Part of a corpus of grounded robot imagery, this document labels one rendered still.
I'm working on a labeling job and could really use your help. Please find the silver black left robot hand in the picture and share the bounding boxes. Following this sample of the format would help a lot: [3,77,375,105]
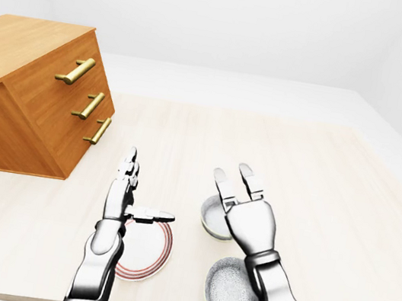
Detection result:
[101,143,187,232]

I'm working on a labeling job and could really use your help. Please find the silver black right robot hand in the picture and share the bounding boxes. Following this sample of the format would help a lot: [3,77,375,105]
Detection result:
[200,158,295,263]

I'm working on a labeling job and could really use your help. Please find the patterned bowl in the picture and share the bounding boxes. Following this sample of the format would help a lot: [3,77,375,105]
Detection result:
[201,252,270,301]
[196,192,241,243]

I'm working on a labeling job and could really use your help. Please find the small wooden drawer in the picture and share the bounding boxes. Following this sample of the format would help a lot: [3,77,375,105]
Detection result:
[46,100,116,186]

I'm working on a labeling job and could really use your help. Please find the white plate with red rings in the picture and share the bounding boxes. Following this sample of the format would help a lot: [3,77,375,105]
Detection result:
[112,214,178,288]

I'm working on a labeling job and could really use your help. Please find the middle wooden drawer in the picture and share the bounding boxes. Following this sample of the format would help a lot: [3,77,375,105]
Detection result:
[27,69,120,159]

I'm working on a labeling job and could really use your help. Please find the wooden cabinet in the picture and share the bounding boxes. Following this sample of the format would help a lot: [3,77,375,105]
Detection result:
[0,11,129,190]

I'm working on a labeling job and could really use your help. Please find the large wooden drawer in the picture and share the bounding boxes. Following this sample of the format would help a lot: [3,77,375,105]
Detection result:
[0,15,118,126]

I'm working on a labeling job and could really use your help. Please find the short brass handle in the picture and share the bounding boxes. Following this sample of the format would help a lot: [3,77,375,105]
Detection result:
[81,114,113,148]

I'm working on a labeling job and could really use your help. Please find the medium brass handle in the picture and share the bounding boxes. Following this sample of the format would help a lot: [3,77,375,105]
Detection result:
[70,87,107,123]

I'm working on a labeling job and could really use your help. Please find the long brass handle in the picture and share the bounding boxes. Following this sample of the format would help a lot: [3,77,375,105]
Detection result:
[53,52,97,91]

